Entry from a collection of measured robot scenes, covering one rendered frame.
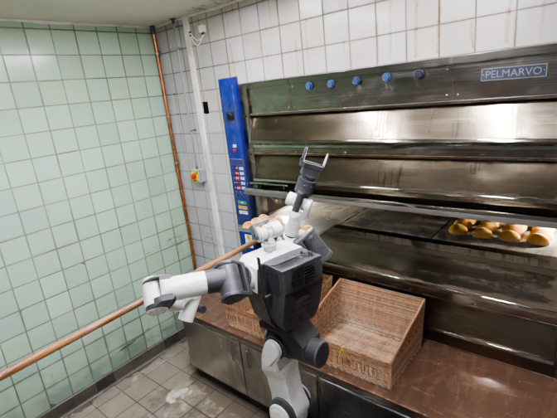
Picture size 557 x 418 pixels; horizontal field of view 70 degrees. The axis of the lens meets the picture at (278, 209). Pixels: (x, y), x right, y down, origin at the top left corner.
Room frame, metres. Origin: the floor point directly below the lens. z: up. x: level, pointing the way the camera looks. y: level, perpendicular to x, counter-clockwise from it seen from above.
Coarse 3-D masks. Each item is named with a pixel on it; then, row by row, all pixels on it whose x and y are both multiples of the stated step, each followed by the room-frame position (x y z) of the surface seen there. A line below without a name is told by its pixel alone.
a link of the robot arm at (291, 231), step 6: (288, 216) 1.88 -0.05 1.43; (288, 222) 1.88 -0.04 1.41; (294, 222) 1.86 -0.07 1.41; (300, 222) 1.88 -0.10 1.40; (288, 228) 1.88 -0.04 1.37; (294, 228) 1.87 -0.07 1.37; (282, 234) 1.93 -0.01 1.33; (288, 234) 1.89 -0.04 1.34; (294, 234) 1.89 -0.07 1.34; (288, 240) 1.89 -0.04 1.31
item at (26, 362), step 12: (252, 240) 2.21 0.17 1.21; (228, 252) 2.06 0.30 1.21; (120, 312) 1.53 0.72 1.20; (96, 324) 1.45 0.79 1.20; (72, 336) 1.38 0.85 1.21; (84, 336) 1.41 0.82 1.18; (48, 348) 1.31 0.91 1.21; (60, 348) 1.33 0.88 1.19; (24, 360) 1.25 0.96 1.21; (36, 360) 1.27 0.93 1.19; (0, 372) 1.19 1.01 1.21; (12, 372) 1.21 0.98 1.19
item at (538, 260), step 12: (336, 228) 2.35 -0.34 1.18; (348, 228) 2.32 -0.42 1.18; (360, 228) 2.29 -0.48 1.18; (384, 240) 2.14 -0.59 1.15; (396, 240) 2.09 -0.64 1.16; (408, 240) 2.05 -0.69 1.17; (420, 240) 2.01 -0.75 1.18; (432, 240) 2.00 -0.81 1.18; (456, 252) 1.88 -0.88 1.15; (468, 252) 1.84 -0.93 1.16; (480, 252) 1.81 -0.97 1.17; (492, 252) 1.77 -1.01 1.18; (504, 252) 1.75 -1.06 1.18; (516, 252) 1.74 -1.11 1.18; (528, 264) 1.67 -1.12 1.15; (540, 264) 1.64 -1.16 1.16; (552, 264) 1.61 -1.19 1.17
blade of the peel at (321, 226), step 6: (270, 216) 2.72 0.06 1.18; (282, 216) 2.69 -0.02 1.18; (306, 222) 2.51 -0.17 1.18; (312, 222) 2.49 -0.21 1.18; (318, 222) 2.48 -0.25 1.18; (324, 222) 2.47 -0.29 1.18; (330, 222) 2.45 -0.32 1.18; (240, 228) 2.49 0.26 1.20; (246, 228) 2.45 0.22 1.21; (318, 228) 2.37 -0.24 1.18; (324, 228) 2.36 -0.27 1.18; (318, 234) 2.25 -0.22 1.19
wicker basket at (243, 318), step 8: (328, 280) 2.32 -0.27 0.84; (328, 288) 2.33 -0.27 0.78; (248, 296) 2.51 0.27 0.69; (232, 304) 2.39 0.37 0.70; (240, 304) 2.45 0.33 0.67; (248, 304) 2.50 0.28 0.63; (232, 312) 2.31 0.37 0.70; (240, 312) 2.25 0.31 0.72; (232, 320) 2.32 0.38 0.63; (240, 320) 2.38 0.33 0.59; (248, 320) 2.22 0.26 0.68; (256, 320) 2.18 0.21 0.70; (240, 328) 2.27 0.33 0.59; (248, 328) 2.23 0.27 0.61; (256, 328) 2.26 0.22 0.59; (264, 328) 2.25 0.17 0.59; (256, 336) 2.18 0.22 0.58
